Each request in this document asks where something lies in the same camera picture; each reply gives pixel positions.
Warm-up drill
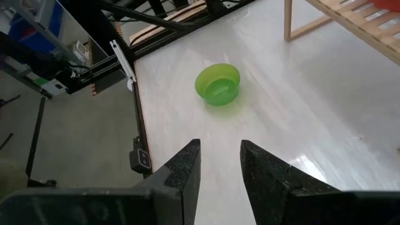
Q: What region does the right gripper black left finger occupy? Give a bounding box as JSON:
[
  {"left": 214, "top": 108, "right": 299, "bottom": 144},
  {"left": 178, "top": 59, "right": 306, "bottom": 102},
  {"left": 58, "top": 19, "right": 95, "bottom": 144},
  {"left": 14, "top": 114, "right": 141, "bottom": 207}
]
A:
[{"left": 134, "top": 139, "right": 201, "bottom": 225}]

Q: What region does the green plastic bowl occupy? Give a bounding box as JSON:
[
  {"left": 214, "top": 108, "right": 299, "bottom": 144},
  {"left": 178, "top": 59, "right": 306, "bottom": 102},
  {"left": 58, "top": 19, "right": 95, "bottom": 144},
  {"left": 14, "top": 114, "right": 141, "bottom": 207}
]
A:
[{"left": 194, "top": 62, "right": 241, "bottom": 107}]

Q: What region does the white power adapter box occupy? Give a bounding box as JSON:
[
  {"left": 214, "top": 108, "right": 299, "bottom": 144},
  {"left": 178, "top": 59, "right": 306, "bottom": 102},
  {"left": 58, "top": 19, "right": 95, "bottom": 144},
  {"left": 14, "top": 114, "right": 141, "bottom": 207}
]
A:
[{"left": 39, "top": 77, "right": 69, "bottom": 96}]

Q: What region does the black aluminium table frame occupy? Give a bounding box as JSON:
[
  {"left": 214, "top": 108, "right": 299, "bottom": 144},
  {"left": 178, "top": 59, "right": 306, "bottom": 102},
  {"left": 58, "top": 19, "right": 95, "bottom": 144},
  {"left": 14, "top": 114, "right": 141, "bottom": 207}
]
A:
[{"left": 59, "top": 0, "right": 260, "bottom": 181}]

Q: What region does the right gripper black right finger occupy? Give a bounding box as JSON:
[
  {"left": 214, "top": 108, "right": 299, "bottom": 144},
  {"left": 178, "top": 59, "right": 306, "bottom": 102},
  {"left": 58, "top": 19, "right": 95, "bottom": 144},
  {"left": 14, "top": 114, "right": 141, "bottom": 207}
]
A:
[{"left": 239, "top": 139, "right": 341, "bottom": 225}]

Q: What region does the black stand pole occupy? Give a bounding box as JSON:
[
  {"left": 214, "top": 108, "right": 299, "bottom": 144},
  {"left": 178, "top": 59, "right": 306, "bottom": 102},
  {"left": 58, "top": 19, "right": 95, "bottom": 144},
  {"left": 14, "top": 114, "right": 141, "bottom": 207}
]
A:
[{"left": 24, "top": 96, "right": 58, "bottom": 188}]

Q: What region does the blue storage bin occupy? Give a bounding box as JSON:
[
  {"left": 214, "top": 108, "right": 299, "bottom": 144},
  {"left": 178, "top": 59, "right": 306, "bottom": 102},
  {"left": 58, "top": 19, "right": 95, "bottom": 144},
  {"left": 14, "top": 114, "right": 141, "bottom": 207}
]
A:
[{"left": 8, "top": 0, "right": 65, "bottom": 53}]

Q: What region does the white metal bracket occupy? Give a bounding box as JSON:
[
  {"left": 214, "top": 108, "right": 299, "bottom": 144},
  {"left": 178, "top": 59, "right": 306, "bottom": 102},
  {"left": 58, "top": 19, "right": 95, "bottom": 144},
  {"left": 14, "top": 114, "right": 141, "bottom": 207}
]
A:
[{"left": 109, "top": 39, "right": 138, "bottom": 92}]

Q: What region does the wooden slatted shelf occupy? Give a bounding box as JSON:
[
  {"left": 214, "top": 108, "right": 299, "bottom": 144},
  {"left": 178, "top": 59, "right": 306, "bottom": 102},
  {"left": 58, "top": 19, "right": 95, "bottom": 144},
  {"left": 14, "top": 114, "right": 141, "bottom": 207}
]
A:
[{"left": 283, "top": 0, "right": 400, "bottom": 67}]

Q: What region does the small black table camera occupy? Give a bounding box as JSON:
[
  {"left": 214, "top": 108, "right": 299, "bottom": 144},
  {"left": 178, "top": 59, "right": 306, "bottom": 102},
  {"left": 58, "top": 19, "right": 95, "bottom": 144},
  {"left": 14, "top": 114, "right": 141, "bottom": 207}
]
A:
[{"left": 129, "top": 136, "right": 153, "bottom": 174}]

